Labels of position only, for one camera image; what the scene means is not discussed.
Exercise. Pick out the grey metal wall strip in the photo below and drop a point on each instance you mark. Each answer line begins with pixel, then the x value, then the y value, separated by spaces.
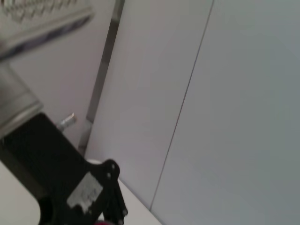
pixel 103 70

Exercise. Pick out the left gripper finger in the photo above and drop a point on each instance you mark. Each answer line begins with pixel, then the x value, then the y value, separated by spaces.
pixel 117 199

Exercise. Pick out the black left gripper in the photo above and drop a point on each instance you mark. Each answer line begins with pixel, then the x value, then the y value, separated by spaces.
pixel 47 159

